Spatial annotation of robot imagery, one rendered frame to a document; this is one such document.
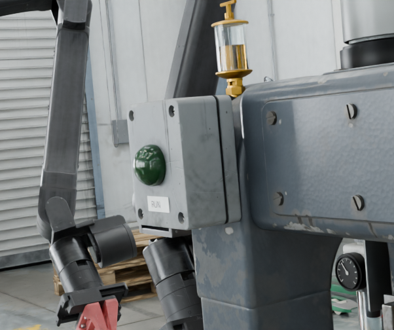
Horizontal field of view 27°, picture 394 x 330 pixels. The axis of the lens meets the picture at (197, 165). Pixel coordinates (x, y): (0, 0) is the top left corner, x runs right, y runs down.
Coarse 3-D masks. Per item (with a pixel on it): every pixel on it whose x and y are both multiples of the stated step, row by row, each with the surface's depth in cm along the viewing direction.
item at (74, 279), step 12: (72, 264) 122; (84, 264) 124; (60, 276) 123; (72, 276) 121; (84, 276) 121; (96, 276) 122; (72, 288) 120; (84, 288) 120; (96, 288) 120; (108, 288) 120; (120, 288) 122; (60, 300) 118; (120, 300) 124; (60, 312) 119
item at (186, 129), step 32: (224, 96) 57; (128, 128) 61; (160, 128) 57; (192, 128) 56; (224, 128) 57; (192, 160) 56; (224, 160) 57; (160, 192) 58; (192, 192) 56; (160, 224) 59; (192, 224) 56
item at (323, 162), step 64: (384, 64) 48; (256, 128) 57; (320, 128) 51; (384, 128) 46; (256, 192) 57; (320, 192) 51; (384, 192) 47; (256, 256) 58; (320, 256) 62; (256, 320) 58; (320, 320) 62
